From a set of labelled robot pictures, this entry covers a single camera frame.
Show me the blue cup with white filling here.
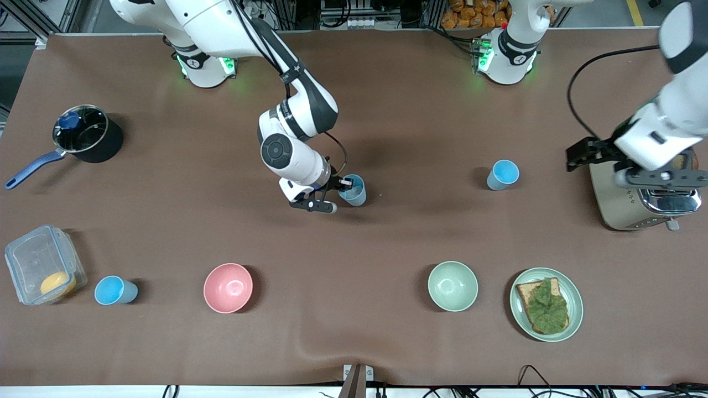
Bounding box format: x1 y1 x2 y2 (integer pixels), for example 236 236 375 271
338 174 367 207

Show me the blue paper cup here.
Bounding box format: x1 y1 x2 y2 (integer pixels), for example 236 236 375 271
94 275 139 306
487 159 520 191

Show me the beige and chrome toaster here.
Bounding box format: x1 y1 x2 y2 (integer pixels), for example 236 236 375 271
589 149 703 232

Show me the pink bowl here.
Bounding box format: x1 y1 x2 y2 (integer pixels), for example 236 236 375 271
203 263 254 314

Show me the pale green bowl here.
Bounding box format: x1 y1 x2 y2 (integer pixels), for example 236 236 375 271
427 260 479 312

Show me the pale green plate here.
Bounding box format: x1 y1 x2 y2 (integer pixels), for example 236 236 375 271
509 267 584 343

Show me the brown toast slice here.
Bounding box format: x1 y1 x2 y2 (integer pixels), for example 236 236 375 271
516 278 570 334

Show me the green lettuce leaf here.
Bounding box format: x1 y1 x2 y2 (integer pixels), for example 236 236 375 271
524 277 569 334

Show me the bag of orange buns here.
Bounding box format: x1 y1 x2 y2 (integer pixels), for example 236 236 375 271
441 0 512 29

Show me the round yellow food item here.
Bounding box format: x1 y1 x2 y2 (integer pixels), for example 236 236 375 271
40 271 77 296

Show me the clear plastic food container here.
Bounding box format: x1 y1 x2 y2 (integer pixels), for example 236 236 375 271
4 224 88 306

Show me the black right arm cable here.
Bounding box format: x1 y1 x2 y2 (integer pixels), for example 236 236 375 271
232 0 349 177

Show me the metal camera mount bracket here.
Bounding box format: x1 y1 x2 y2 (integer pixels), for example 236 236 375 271
339 364 374 398

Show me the black pot with blue handle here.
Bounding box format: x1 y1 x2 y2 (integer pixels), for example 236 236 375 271
4 104 124 190

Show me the black looped cable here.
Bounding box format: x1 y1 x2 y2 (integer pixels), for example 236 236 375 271
517 365 555 398

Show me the aluminium frame profile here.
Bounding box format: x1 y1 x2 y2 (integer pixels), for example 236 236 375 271
0 0 72 49

